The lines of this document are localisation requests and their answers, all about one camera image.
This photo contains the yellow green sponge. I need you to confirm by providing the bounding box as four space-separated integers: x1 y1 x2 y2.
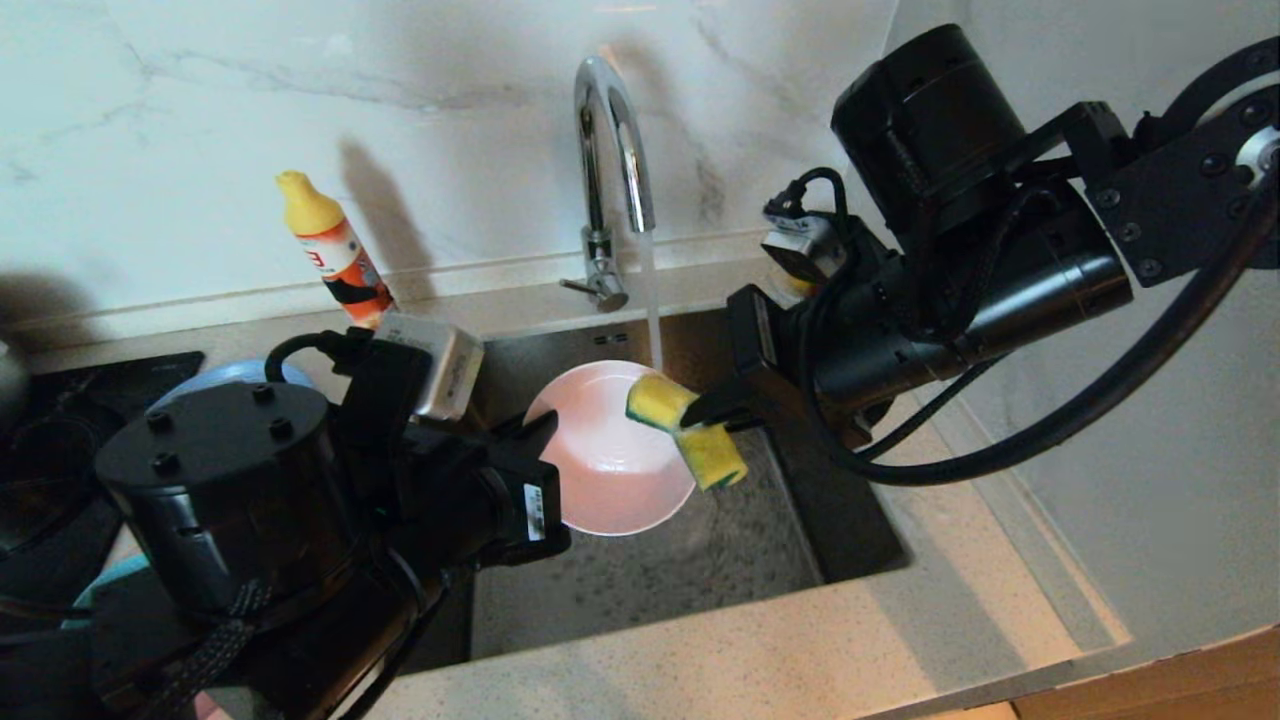
625 372 750 494

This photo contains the pale pink bowl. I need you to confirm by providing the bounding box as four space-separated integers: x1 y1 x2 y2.
522 359 699 538

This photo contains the orange dish soap bottle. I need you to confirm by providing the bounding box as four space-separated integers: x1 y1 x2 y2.
275 170 398 332

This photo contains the chrome gooseneck faucet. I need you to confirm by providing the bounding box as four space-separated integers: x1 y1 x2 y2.
559 55 658 314

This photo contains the stainless steel sink basin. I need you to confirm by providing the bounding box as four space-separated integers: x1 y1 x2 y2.
398 308 914 663

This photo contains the blue grey plate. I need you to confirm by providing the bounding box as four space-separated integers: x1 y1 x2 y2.
147 359 320 414

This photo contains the teal bowl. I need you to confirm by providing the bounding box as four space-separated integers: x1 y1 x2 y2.
64 554 153 629

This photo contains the black induction cooktop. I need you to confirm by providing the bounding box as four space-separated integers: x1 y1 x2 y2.
0 351 207 606

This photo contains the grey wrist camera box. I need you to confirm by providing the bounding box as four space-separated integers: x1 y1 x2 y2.
371 310 488 427
759 209 863 288

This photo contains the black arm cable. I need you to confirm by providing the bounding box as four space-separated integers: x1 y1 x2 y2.
764 166 1280 489
263 329 377 387

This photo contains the black braided cable sleeve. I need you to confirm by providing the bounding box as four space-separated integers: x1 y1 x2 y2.
148 578 278 720

